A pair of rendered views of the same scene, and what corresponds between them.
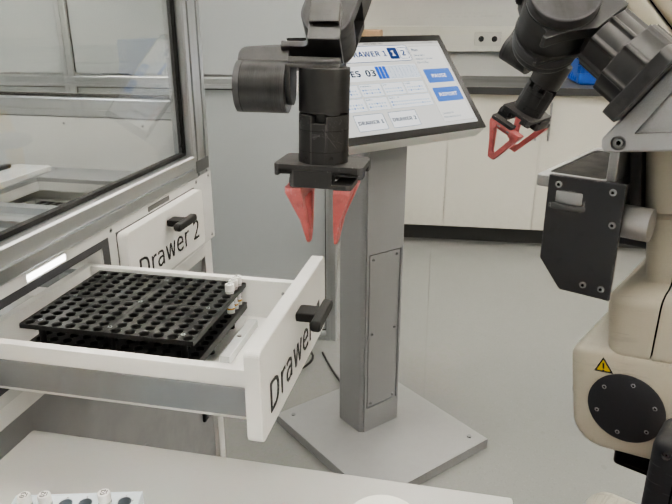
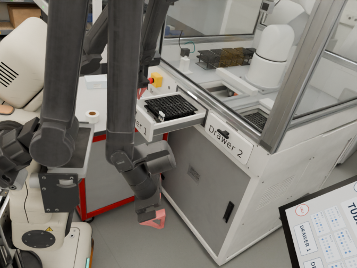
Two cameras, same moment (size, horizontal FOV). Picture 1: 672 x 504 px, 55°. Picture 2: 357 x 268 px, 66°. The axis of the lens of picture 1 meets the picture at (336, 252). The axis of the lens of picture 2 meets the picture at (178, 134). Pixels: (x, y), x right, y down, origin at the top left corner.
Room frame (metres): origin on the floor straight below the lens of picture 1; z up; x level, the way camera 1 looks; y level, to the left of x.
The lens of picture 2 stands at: (1.56, -0.72, 1.61)
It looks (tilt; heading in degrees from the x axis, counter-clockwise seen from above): 35 degrees down; 127
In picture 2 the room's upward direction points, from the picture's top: 11 degrees clockwise
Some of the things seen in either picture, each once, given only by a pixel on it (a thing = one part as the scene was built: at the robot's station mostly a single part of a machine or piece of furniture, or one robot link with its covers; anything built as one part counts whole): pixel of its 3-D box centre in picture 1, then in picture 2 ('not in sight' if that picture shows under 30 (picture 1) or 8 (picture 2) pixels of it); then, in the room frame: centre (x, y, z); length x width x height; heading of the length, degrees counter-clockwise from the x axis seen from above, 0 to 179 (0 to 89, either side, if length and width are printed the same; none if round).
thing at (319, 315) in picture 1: (312, 314); not in sight; (0.70, 0.03, 0.91); 0.07 x 0.04 x 0.01; 168
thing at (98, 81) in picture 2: not in sight; (95, 81); (0.15, 0.19, 0.79); 0.13 x 0.09 x 0.05; 69
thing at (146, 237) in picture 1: (166, 238); (227, 137); (1.08, 0.30, 0.87); 0.29 x 0.02 x 0.11; 168
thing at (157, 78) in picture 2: not in sight; (155, 80); (0.45, 0.42, 0.88); 0.07 x 0.05 x 0.07; 168
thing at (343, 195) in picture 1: (325, 204); not in sight; (0.73, 0.01, 1.04); 0.07 x 0.07 x 0.09; 78
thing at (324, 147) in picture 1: (323, 144); (136, 75); (0.73, 0.01, 1.11); 0.10 x 0.07 x 0.07; 78
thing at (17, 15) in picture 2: not in sight; (25, 16); (-3.08, 1.06, 0.28); 0.41 x 0.32 x 0.28; 81
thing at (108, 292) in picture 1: (143, 323); (170, 110); (0.75, 0.25, 0.87); 0.22 x 0.18 x 0.06; 78
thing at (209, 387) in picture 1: (137, 326); (171, 110); (0.75, 0.26, 0.86); 0.40 x 0.26 x 0.06; 78
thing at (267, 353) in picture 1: (291, 335); (136, 116); (0.71, 0.05, 0.87); 0.29 x 0.02 x 0.11; 168
